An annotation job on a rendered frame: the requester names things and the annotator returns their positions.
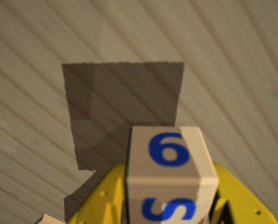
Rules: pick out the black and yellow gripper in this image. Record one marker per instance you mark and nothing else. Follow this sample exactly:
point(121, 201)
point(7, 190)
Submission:
point(233, 203)

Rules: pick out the tan flat mat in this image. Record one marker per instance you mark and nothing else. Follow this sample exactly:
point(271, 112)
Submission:
point(46, 219)

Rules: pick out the tan block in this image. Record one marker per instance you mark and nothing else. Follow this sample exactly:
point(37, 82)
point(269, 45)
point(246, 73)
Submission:
point(169, 177)

